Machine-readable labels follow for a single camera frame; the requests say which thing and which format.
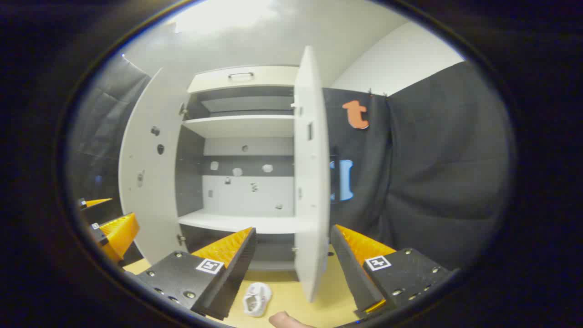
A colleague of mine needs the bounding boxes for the black backdrop cloth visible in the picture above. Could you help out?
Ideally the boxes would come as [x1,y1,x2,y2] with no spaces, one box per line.
[68,55,515,270]

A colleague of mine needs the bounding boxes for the white shoe cabinet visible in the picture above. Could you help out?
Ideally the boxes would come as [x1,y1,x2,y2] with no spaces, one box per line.
[118,46,331,303]

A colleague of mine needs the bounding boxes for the white cabinet door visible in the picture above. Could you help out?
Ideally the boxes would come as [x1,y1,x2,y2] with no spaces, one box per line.
[118,67,196,265]
[294,46,331,303]

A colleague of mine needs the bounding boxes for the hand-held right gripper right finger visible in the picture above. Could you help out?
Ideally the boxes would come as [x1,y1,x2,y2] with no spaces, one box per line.
[330,224,458,319]

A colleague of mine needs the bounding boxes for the white shoe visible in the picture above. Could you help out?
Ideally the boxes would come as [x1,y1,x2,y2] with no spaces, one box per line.
[243,282,272,318]

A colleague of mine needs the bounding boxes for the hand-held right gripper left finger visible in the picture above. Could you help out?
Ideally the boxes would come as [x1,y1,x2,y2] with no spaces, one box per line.
[137,227,256,321]

